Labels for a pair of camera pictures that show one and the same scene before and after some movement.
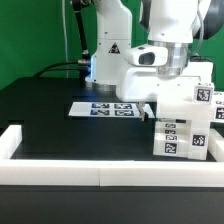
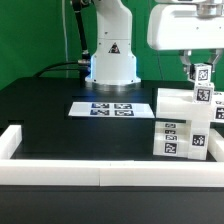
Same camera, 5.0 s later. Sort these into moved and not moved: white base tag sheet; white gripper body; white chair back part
Moved: white gripper body
Not moved: white chair back part; white base tag sheet
